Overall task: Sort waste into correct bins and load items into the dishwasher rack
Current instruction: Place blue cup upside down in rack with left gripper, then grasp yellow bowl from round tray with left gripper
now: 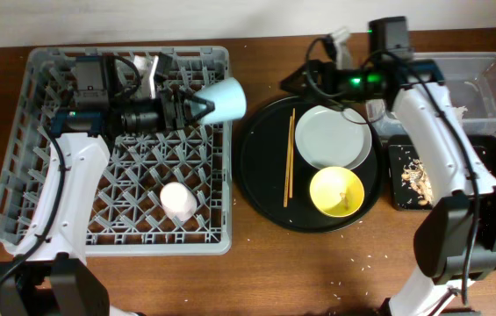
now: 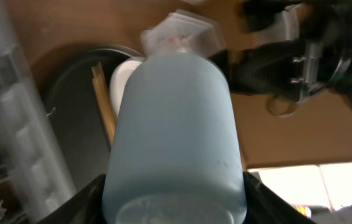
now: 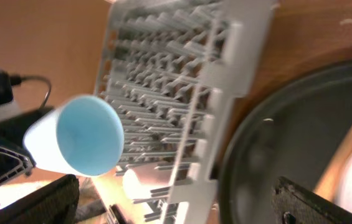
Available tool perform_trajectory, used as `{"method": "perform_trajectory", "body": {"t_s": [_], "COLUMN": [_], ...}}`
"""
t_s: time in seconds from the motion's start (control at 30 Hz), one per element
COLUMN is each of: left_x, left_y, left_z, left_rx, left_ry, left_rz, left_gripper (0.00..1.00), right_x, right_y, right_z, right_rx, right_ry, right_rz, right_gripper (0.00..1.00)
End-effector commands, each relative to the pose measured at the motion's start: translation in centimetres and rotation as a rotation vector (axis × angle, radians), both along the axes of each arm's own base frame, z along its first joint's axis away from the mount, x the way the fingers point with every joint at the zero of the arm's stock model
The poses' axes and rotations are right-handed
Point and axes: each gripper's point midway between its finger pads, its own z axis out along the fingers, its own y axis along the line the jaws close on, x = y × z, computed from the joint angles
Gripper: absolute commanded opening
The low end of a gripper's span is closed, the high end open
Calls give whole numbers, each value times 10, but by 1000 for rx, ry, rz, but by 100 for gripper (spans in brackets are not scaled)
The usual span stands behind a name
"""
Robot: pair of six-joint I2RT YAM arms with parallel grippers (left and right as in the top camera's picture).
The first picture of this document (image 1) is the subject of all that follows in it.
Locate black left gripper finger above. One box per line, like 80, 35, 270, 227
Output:
181, 91, 214, 110
183, 107, 214, 127

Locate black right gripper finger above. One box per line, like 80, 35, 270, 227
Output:
280, 83, 318, 99
280, 61, 311, 86

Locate blue plastic cup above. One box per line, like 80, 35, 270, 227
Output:
194, 77, 247, 125

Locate pink plastic cup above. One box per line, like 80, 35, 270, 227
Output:
160, 182, 198, 222

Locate yellow bowl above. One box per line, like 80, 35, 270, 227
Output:
309, 167, 365, 218

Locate food scraps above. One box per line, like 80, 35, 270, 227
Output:
401, 159, 434, 206

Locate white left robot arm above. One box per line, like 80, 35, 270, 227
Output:
0, 90, 216, 315

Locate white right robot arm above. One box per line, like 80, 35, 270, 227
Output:
280, 54, 496, 315

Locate grey dishwasher rack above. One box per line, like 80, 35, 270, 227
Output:
0, 47, 232, 256

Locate right wooden chopstick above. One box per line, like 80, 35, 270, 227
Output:
288, 108, 296, 198

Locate white round plate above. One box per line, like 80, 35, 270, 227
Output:
295, 105, 372, 169

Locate round black tray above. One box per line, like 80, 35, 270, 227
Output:
233, 97, 387, 233

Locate white crumpled paper towel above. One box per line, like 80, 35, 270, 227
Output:
443, 105, 468, 127

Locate black rectangular tray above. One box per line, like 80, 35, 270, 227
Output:
387, 135, 496, 211

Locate clear plastic bin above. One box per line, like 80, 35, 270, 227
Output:
364, 51, 496, 137

